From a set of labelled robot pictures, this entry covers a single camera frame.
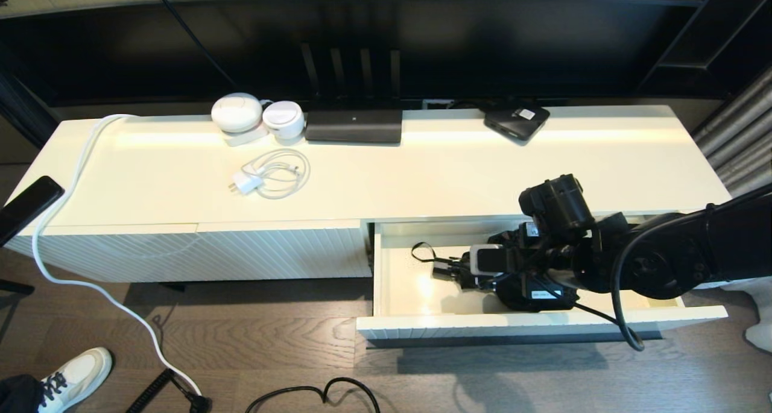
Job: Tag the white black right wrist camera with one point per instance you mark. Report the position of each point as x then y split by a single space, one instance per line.
491 259

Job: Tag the large white dome device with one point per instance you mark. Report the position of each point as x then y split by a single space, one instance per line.
236 112

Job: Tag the white tv cabinet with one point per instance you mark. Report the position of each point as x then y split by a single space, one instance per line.
241 184

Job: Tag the small white round device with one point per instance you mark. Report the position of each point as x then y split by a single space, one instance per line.
283 120

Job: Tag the black television screen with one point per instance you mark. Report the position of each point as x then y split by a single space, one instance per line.
482 45

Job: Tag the dark trouser leg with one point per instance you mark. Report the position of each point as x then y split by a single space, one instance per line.
18 395

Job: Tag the black chair leg bar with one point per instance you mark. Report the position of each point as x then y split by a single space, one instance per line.
15 287

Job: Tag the white sneaker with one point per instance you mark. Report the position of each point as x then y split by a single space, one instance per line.
75 377

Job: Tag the black set-top box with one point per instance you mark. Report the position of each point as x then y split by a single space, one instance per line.
512 122

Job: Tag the white fluted drawer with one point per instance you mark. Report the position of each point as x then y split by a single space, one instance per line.
410 298

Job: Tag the black router with antennas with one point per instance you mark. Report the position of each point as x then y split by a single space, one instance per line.
353 126

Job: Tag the white charger plug adapter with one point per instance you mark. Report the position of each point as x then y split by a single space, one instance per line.
246 182

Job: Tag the black glossy armrest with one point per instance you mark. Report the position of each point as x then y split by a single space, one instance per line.
27 207

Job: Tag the black umbrella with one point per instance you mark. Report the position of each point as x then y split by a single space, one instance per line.
449 270

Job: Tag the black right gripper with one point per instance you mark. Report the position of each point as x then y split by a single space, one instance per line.
543 262

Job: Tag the grey curtain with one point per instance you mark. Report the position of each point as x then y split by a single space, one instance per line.
736 135

